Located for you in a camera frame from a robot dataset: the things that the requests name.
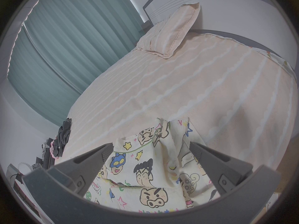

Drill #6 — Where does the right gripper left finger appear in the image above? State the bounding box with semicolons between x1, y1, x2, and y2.
48;143;114;197

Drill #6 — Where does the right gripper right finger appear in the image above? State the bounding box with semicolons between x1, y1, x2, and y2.
189;141;253;197

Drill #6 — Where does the white printed pyjama top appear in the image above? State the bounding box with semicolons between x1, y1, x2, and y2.
84;117;221;213

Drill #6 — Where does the pile of clothes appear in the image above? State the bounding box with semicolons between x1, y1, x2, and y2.
52;118;73;158

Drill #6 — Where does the bed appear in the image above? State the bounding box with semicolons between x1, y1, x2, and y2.
62;0;299;216

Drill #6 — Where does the black slatted furniture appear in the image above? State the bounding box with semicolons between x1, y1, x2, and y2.
35;138;56;170

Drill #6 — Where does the blue-green curtain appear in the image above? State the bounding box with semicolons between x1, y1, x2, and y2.
7;23;81;126
23;0;145;94

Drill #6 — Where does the cream pillow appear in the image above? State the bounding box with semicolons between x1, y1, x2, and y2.
136;3;201;59

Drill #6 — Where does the grey bedside table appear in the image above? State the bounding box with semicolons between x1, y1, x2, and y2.
140;20;153;38

